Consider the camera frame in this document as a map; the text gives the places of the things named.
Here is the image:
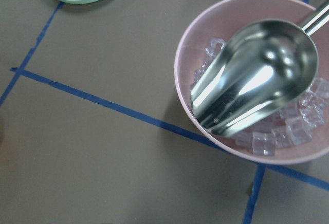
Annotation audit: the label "metal scoop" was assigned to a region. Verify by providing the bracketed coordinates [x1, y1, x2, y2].
[190, 2, 328, 137]

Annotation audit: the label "clear ice cubes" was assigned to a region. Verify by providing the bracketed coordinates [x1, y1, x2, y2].
[192, 36, 329, 156]

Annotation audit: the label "pink bowl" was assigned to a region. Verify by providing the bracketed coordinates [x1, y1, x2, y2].
[174, 0, 328, 165]

